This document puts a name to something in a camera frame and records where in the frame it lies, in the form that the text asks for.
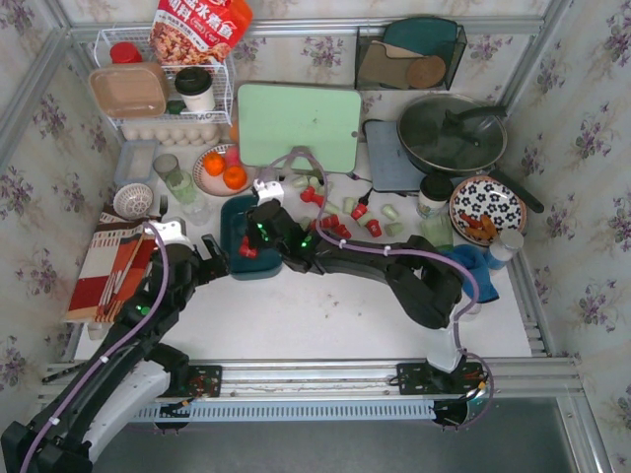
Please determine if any green glass bottle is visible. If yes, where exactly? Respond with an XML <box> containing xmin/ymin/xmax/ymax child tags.
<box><xmin>420</xmin><ymin>214</ymin><xmax>454</xmax><ymax>250</ymax></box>

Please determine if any green glass cup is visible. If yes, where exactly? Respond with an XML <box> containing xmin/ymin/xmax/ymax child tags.
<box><xmin>153</xmin><ymin>154</ymin><xmax>197</xmax><ymax>205</ymax></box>

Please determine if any black pan with glass lid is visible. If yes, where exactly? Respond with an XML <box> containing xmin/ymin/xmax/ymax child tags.
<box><xmin>396</xmin><ymin>94</ymin><xmax>545</xmax><ymax>214</ymax></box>

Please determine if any pink bowl with oranges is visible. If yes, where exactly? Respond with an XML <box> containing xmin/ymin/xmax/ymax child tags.
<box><xmin>193</xmin><ymin>145</ymin><xmax>257</xmax><ymax>197</ymax></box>

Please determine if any red snack bag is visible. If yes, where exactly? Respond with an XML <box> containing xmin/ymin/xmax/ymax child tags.
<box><xmin>149</xmin><ymin>0</ymin><xmax>253</xmax><ymax>66</ymax></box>

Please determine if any white cup black lid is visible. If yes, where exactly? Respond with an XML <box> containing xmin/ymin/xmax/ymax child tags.
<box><xmin>175</xmin><ymin>66</ymin><xmax>216</xmax><ymax>112</ymax></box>

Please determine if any green cutting board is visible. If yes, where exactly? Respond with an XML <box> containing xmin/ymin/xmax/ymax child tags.
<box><xmin>237</xmin><ymin>83</ymin><xmax>362</xmax><ymax>173</ymax></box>

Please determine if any blue cloth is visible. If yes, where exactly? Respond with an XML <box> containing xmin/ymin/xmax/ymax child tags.
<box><xmin>443</xmin><ymin>244</ymin><xmax>499</xmax><ymax>304</ymax></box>

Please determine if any brown plastic lunch box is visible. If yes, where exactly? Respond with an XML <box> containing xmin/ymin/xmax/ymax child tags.
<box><xmin>89</xmin><ymin>62</ymin><xmax>169</xmax><ymax>119</ymax></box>

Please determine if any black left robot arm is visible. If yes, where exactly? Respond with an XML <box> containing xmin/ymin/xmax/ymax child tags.
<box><xmin>1</xmin><ymin>235</ymin><xmax>228</xmax><ymax>472</ymax></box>

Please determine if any floral patterned plate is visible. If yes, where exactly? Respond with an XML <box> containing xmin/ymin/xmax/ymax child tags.
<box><xmin>449</xmin><ymin>175</ymin><xmax>526</xmax><ymax>247</ymax></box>

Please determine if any blue jar silver lid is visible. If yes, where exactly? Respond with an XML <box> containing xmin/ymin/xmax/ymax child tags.
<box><xmin>485</xmin><ymin>229</ymin><xmax>524</xmax><ymax>271</ymax></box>

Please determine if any egg tray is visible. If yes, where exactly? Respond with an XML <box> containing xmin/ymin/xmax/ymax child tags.
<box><xmin>121</xmin><ymin>123</ymin><xmax>221</xmax><ymax>146</ymax></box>

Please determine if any striped kitchen towel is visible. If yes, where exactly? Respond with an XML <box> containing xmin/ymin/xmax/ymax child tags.
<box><xmin>64</xmin><ymin>205</ymin><xmax>156</xmax><ymax>323</ymax></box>

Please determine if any clear container blue lid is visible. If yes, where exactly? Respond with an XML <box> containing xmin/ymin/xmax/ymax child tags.
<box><xmin>113</xmin><ymin>140</ymin><xmax>159</xmax><ymax>186</ymax></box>

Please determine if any white strainer basket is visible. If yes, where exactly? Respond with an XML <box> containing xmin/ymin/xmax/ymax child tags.
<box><xmin>112</xmin><ymin>183</ymin><xmax>154</xmax><ymax>220</ymax></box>

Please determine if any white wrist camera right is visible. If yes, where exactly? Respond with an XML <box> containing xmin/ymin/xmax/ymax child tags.
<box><xmin>252</xmin><ymin>179</ymin><xmax>285</xmax><ymax>206</ymax></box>

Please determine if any teal plastic storage basket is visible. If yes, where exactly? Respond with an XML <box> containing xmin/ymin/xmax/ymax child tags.
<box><xmin>220</xmin><ymin>195</ymin><xmax>282</xmax><ymax>281</ymax></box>

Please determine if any black mesh organizer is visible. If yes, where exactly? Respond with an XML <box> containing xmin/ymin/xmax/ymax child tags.
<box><xmin>354</xmin><ymin>16</ymin><xmax>467</xmax><ymax>91</ymax></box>

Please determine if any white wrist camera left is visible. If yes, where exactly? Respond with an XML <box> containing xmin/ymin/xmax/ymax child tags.
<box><xmin>145</xmin><ymin>218</ymin><xmax>193</xmax><ymax>249</ymax></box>

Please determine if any silver fork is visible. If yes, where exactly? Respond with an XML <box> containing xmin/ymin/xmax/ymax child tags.
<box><xmin>157</xmin><ymin>195</ymin><xmax>169</xmax><ymax>222</ymax></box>

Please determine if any red coffee capsule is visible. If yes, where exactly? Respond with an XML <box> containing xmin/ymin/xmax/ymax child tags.
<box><xmin>320</xmin><ymin>214</ymin><xmax>340</xmax><ymax>229</ymax></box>
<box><xmin>239</xmin><ymin>245</ymin><xmax>258</xmax><ymax>259</ymax></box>

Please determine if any white wire rack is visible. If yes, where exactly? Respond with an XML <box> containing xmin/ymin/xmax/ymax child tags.
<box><xmin>87</xmin><ymin>27</ymin><xmax>236</xmax><ymax>130</ymax></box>

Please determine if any white jar black lid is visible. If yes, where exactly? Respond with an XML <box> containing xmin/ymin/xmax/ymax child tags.
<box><xmin>417</xmin><ymin>172</ymin><xmax>455</xmax><ymax>218</ymax></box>

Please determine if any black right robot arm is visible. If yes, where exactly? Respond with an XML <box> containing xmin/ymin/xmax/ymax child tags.
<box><xmin>245</xmin><ymin>199</ymin><xmax>480</xmax><ymax>373</ymax></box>

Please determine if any red capped jar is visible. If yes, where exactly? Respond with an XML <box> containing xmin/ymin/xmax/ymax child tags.
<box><xmin>109</xmin><ymin>41</ymin><xmax>143</xmax><ymax>64</ymax></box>

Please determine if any grey induction cooker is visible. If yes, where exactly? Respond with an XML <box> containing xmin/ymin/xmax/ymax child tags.
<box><xmin>362</xmin><ymin>119</ymin><xmax>424</xmax><ymax>193</ymax></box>

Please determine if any clear glass tumbler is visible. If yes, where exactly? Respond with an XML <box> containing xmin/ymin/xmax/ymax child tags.
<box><xmin>181</xmin><ymin>195</ymin><xmax>211</xmax><ymax>227</ymax></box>

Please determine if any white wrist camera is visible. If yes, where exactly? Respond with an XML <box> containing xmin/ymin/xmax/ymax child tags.
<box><xmin>145</xmin><ymin>218</ymin><xmax>193</xmax><ymax>249</ymax></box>
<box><xmin>252</xmin><ymin>179</ymin><xmax>285</xmax><ymax>206</ymax></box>

